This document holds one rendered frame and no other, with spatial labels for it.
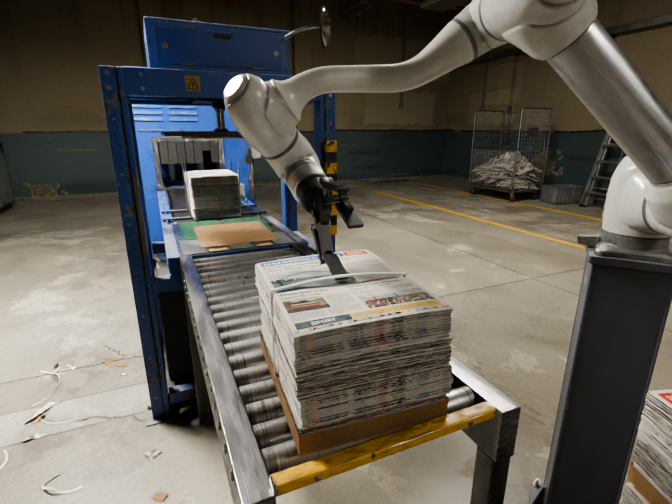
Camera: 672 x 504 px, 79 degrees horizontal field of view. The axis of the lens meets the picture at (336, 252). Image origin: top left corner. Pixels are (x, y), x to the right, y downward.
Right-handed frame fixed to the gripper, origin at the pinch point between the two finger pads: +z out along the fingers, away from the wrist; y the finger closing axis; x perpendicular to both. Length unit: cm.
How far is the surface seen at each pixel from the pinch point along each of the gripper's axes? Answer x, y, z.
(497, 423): -23.7, 20.4, 32.8
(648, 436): -52, 18, 45
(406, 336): -3.2, 2.1, 20.0
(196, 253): 19, 79, -88
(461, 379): -23.9, 22.8, 21.5
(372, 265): -10.2, 9.7, -3.7
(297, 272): 6.6, 11.0, -6.1
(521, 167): -607, 268, -425
